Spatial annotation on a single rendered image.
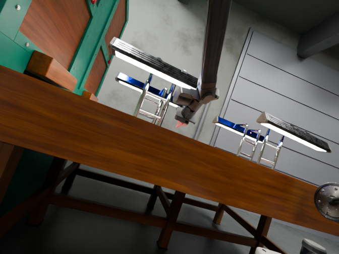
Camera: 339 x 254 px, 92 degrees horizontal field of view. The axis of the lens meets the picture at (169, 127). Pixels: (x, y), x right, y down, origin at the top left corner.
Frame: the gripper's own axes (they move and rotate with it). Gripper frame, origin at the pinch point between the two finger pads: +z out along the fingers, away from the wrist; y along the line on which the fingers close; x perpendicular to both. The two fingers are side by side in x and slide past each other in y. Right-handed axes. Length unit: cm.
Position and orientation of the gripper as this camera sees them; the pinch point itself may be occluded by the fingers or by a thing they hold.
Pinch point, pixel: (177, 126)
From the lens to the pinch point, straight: 82.1
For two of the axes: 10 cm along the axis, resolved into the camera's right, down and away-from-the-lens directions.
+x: -0.9, 7.2, -6.8
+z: -4.3, 5.9, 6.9
